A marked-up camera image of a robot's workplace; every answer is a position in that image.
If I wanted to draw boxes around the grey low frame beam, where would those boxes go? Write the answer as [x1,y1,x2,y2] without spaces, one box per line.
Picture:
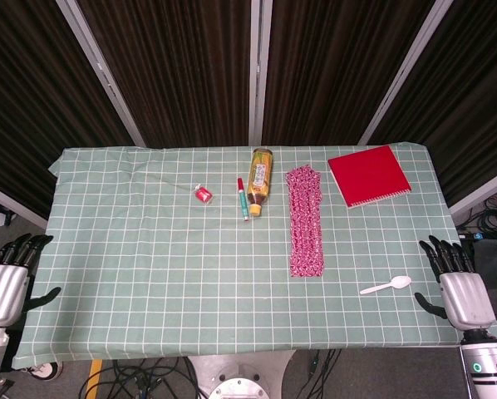
[449,164,497,216]
[0,179,49,229]

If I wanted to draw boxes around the amber tea bottle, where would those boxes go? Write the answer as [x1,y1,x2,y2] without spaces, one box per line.
[247,147,274,218]

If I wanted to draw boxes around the black green cable tangle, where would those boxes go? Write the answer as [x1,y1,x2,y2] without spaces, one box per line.
[455,186,497,234]

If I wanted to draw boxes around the black pedal box coloured buttons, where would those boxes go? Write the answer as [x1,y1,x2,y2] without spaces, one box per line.
[458,229,497,243]

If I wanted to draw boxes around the black cable with plug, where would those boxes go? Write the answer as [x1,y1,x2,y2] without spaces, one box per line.
[308,348,343,377]

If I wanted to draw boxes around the small red packet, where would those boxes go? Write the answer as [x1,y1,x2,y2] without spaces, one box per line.
[193,184,214,205]

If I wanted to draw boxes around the green red marker pen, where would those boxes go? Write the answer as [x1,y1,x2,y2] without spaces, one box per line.
[236,177,251,223]

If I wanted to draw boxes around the black floor cable bundle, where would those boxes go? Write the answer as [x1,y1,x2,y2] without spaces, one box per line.
[78,351,204,399]

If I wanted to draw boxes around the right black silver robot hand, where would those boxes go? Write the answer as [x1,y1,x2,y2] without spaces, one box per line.
[414,234,497,333]

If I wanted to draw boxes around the grey plain slanted frame post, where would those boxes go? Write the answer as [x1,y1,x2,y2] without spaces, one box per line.
[358,0,455,146]

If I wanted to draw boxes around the dark brown curtain panel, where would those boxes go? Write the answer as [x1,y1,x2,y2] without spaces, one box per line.
[76,0,253,149]
[0,0,140,209]
[261,0,437,146]
[368,0,497,205]

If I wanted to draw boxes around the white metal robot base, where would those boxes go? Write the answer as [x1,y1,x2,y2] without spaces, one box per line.
[188,348,299,399]

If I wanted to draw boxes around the white black sneaker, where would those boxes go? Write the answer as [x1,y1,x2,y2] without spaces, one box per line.
[22,361,65,382]

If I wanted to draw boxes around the red patterned cloth strip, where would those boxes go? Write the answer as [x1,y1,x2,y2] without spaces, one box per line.
[284,164,326,278]

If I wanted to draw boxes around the grey frame post with label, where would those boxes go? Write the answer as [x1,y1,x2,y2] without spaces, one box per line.
[56,0,146,147]

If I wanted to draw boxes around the yellow floor tape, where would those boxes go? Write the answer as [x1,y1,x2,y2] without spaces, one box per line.
[85,359,104,399]

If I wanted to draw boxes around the red spiral notebook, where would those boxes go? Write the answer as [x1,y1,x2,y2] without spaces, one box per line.
[327,145,412,209]

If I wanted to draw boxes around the green checked tablecloth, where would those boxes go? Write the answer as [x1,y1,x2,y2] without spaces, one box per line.
[11,143,497,371]

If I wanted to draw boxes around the grey upright frame post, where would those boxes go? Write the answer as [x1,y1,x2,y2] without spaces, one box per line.
[248,0,273,146]

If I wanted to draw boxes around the white plastic spoon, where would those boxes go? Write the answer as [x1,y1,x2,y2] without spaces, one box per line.
[359,275,413,296]

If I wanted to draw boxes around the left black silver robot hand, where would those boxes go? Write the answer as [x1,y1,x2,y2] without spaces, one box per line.
[0,233,62,328]

